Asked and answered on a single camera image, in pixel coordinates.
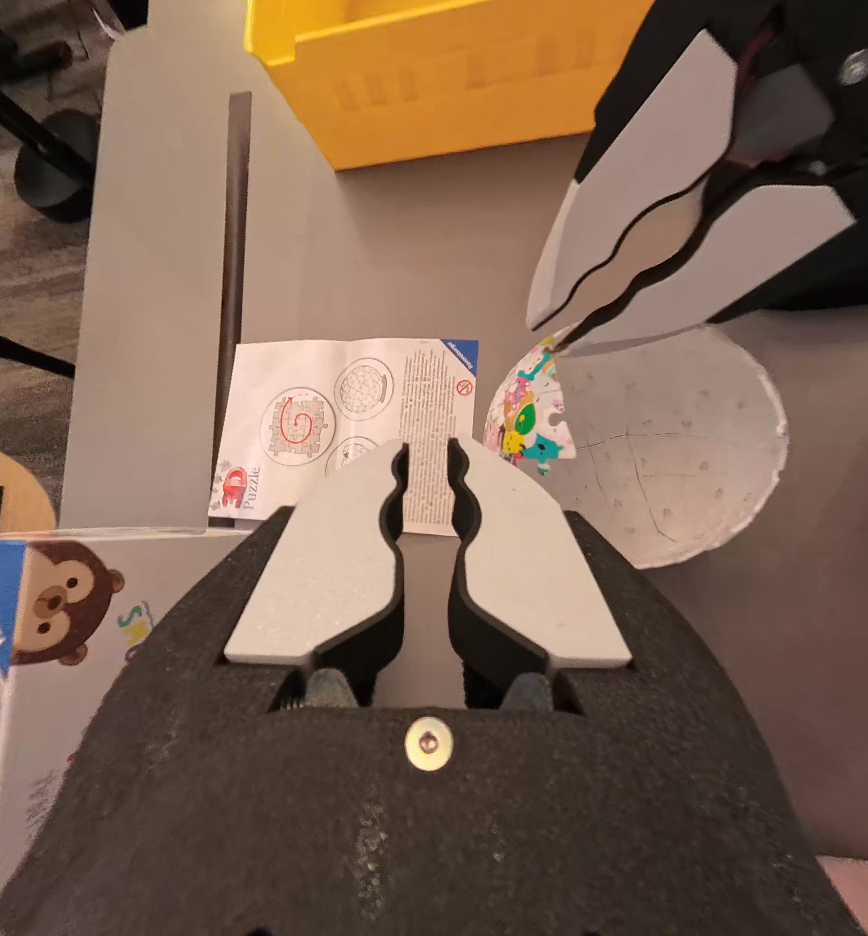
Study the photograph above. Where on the folded instruction leaflet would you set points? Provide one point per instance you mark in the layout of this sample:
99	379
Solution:
288	373

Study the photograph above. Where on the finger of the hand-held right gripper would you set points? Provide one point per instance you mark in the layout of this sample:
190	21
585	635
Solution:
756	241
646	161

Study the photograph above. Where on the yellow plastic bin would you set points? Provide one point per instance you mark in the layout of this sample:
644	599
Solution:
441	95

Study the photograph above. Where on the colourful puzzle box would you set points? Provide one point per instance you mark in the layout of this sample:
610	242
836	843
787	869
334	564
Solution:
75	599

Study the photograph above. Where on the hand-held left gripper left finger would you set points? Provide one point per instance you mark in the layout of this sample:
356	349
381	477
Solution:
324	570

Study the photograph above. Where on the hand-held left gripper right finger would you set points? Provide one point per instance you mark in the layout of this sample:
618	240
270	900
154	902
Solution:
536	578

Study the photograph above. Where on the black metal leg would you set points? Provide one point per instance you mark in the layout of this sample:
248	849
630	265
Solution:
17	349
61	168

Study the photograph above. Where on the colourful puzzle ball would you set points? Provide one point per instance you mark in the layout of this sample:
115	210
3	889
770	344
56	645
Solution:
683	453

